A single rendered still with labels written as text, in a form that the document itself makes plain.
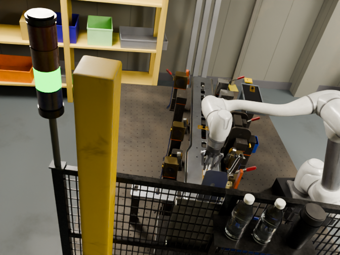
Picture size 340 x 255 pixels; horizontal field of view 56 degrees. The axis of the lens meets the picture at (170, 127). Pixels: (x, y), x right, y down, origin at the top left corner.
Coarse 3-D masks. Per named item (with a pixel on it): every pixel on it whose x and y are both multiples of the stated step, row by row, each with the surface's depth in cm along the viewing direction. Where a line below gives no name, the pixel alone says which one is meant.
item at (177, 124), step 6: (174, 126) 216; (180, 126) 217; (174, 132) 219; (180, 132) 219; (174, 138) 223; (180, 138) 223; (168, 144) 228; (174, 144) 227; (180, 144) 227; (168, 150) 236
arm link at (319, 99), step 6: (330, 90) 166; (312, 96) 165; (318, 96) 164; (324, 96) 162; (330, 96) 160; (336, 96) 160; (312, 102) 163; (318, 102) 162; (324, 102) 160; (318, 108) 162; (318, 114) 164
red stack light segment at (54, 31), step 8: (56, 24) 80; (32, 32) 77; (40, 32) 77; (48, 32) 77; (56, 32) 80; (32, 40) 78; (40, 40) 78; (48, 40) 79; (56, 40) 81; (40, 48) 79; (48, 48) 80
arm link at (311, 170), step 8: (312, 160) 204; (320, 160) 204; (304, 168) 204; (312, 168) 199; (320, 168) 198; (296, 176) 212; (304, 176) 203; (312, 176) 199; (320, 176) 198; (296, 184) 211; (304, 184) 203; (304, 192) 209
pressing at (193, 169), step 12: (192, 84) 270; (204, 84) 272; (192, 96) 256; (204, 96) 258; (192, 108) 243; (192, 120) 232; (192, 132) 221; (192, 144) 212; (192, 156) 203; (192, 168) 195; (216, 168) 198; (192, 180) 188
